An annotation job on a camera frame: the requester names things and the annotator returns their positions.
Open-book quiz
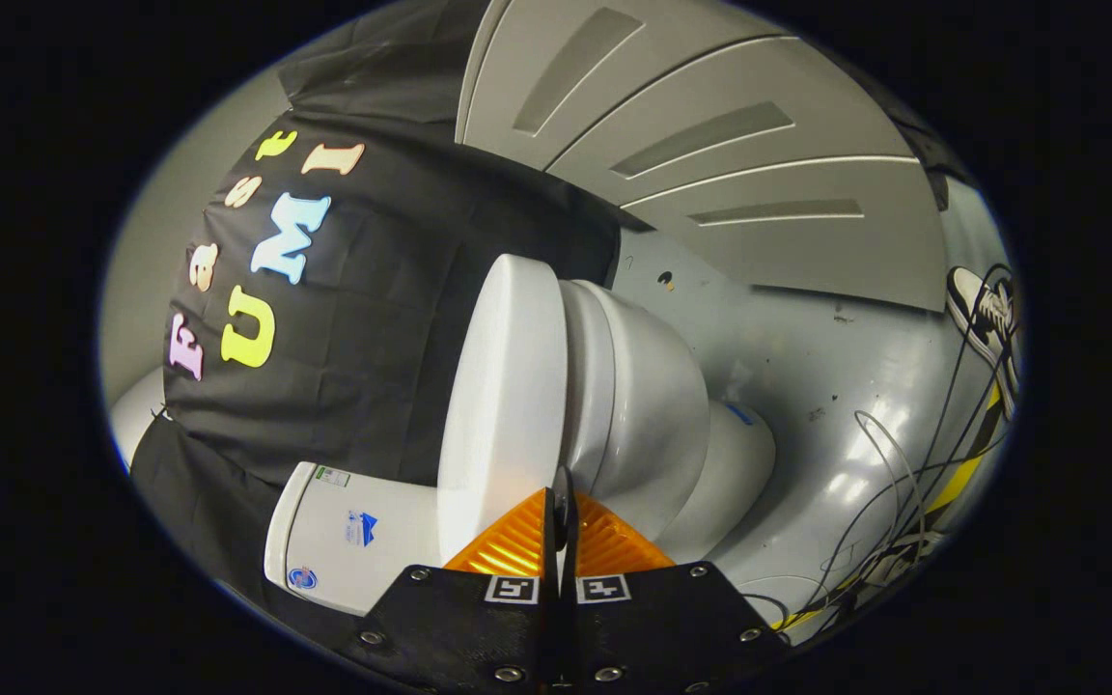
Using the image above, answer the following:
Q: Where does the tangle of black cables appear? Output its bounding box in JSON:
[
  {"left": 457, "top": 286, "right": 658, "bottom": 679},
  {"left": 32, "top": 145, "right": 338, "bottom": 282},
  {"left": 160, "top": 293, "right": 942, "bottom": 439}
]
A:
[{"left": 744, "top": 263, "right": 1016, "bottom": 633}]

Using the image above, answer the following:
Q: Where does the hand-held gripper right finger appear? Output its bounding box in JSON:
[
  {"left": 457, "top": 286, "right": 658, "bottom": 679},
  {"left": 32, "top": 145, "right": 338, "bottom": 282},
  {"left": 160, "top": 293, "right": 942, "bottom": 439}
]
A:
[{"left": 560, "top": 466, "right": 791, "bottom": 695}]

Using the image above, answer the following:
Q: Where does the black backdrop cloth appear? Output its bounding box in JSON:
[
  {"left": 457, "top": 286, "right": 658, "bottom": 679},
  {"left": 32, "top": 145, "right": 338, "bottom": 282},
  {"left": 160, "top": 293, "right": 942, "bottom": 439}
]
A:
[{"left": 131, "top": 0, "right": 977, "bottom": 638}]

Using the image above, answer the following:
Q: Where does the grey louvered cabinet white top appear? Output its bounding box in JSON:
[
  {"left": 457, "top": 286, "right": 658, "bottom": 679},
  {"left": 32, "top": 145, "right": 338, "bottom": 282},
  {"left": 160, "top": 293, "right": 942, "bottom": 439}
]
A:
[{"left": 455, "top": 0, "right": 953, "bottom": 313}]

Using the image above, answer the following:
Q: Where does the white ceramic toilet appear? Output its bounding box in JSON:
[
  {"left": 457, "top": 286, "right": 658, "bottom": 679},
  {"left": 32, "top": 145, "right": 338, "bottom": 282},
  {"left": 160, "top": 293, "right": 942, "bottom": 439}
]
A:
[{"left": 264, "top": 278, "right": 777, "bottom": 617}]

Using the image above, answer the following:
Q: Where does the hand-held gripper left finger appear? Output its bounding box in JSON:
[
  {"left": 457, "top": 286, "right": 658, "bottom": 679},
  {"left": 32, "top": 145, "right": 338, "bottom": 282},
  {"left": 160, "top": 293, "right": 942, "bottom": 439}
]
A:
[{"left": 339, "top": 471, "right": 563, "bottom": 695}]

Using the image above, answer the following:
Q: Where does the white toilet lid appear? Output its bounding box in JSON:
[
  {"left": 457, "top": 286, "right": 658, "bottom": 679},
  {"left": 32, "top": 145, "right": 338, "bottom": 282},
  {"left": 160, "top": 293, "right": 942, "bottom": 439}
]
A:
[{"left": 435, "top": 254, "right": 571, "bottom": 567}]

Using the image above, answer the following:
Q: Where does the person's black white sneaker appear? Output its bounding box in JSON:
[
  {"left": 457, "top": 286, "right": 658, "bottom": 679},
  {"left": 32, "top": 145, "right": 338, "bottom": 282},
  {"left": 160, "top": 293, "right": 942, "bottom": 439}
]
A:
[{"left": 947, "top": 267, "right": 1019, "bottom": 370}]

